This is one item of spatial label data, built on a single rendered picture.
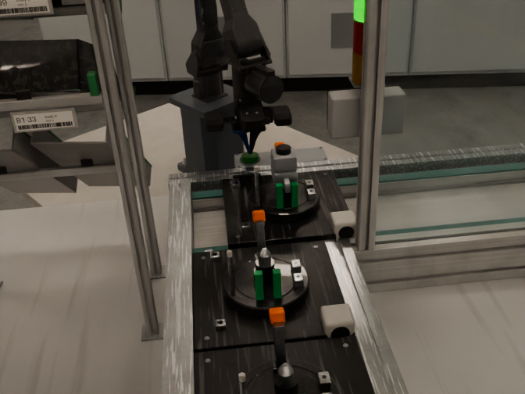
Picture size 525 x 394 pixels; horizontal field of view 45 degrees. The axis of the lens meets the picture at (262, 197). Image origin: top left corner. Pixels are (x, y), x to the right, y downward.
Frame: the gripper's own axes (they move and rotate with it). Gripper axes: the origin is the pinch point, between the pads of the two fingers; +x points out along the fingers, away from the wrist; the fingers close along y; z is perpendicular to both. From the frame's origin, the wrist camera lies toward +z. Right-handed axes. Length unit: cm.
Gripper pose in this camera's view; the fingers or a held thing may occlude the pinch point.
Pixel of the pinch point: (249, 139)
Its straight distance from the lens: 141.7
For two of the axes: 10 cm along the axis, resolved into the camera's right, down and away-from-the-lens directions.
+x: 0.4, 8.5, 5.3
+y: 9.9, -0.9, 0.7
